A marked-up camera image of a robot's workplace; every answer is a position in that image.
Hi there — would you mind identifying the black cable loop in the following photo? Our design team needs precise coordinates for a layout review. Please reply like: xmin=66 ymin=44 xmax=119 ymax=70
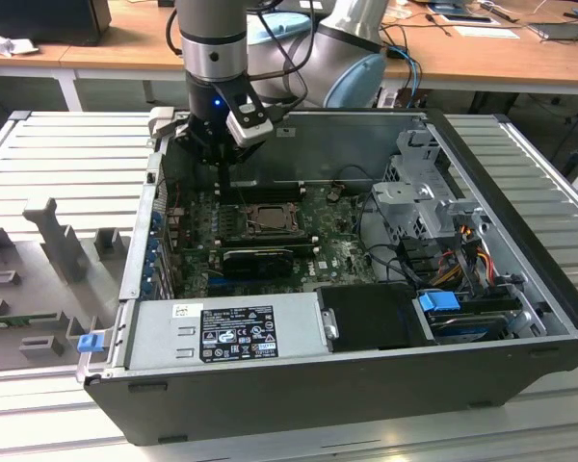
xmin=357 ymin=166 xmax=418 ymax=286

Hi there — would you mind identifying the green motherboard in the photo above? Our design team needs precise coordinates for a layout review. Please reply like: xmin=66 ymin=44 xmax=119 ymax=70
xmin=166 ymin=185 xmax=396 ymax=299

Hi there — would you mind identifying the black open PC case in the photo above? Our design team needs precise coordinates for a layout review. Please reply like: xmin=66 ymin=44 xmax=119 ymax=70
xmin=74 ymin=106 xmax=578 ymax=447

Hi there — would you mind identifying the small CPU plate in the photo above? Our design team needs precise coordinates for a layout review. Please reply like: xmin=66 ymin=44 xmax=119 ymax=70
xmin=255 ymin=207 xmax=290 ymax=230

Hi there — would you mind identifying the metal socket cover frame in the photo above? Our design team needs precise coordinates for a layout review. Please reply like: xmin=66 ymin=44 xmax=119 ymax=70
xmin=245 ymin=202 xmax=302 ymax=237

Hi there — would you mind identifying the wooden desk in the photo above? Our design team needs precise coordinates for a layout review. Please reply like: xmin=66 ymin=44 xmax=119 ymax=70
xmin=0 ymin=0 xmax=578 ymax=96

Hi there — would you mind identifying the green RAM stick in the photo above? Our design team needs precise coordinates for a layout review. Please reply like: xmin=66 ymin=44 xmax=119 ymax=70
xmin=0 ymin=312 xmax=60 ymax=331

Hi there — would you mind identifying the blue cable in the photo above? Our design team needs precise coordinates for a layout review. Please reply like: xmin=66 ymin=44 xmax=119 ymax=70
xmin=388 ymin=44 xmax=426 ymax=106

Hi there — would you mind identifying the coloured wire bundle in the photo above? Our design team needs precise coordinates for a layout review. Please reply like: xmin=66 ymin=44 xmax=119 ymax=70
xmin=433 ymin=224 xmax=498 ymax=291

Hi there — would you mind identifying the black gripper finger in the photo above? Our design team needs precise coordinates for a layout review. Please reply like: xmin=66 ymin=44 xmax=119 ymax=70
xmin=174 ymin=121 xmax=226 ymax=200
xmin=224 ymin=142 xmax=262 ymax=200

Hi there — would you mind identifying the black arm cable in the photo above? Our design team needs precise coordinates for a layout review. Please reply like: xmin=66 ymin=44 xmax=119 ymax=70
xmin=165 ymin=0 xmax=319 ymax=121

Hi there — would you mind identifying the black graphics card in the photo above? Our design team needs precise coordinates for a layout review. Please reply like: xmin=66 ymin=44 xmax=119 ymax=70
xmin=220 ymin=247 xmax=294 ymax=279

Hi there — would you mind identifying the black RAM slot bank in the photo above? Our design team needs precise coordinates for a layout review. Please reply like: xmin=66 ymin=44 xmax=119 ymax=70
xmin=217 ymin=178 xmax=308 ymax=204
xmin=217 ymin=231 xmax=320 ymax=257

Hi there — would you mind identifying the grey parts rack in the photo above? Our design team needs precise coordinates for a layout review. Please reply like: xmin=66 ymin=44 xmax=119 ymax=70
xmin=0 ymin=196 xmax=127 ymax=375

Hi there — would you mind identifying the grey case handle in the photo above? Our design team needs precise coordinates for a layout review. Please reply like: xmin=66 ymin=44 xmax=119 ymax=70
xmin=146 ymin=106 xmax=176 ymax=141

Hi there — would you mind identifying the silver metal drive cage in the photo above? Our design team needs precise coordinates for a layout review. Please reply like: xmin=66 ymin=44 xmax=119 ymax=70
xmin=369 ymin=128 xmax=493 ymax=244

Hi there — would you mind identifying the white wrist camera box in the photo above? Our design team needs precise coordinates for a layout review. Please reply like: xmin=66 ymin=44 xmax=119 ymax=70
xmin=223 ymin=98 xmax=276 ymax=148

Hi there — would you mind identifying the black box on desk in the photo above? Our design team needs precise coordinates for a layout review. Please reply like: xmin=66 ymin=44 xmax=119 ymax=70
xmin=0 ymin=0 xmax=113 ymax=48

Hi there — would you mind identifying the white paper sheet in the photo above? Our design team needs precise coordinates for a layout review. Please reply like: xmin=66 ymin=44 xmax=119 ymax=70
xmin=454 ymin=23 xmax=522 ymax=40

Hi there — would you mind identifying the grey power supply unit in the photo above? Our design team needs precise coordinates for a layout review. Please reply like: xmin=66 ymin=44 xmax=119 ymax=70
xmin=123 ymin=294 xmax=329 ymax=371

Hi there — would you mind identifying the crumpled white paper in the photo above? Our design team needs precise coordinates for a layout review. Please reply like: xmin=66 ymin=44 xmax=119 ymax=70
xmin=0 ymin=26 xmax=40 ymax=57

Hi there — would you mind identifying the blue case latch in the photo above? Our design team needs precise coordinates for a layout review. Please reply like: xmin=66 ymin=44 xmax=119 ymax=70
xmin=76 ymin=333 xmax=103 ymax=356

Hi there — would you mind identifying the hard disk in blue carrier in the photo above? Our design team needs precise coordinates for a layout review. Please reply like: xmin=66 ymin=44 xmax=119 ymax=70
xmin=415 ymin=288 xmax=508 ymax=346

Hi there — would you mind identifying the thin wire locking lever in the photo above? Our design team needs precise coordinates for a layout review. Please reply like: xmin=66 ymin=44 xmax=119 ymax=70
xmin=237 ymin=189 xmax=253 ymax=228

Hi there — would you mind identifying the dark notebook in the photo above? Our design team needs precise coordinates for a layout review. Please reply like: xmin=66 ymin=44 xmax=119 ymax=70
xmin=528 ymin=21 xmax=578 ymax=43

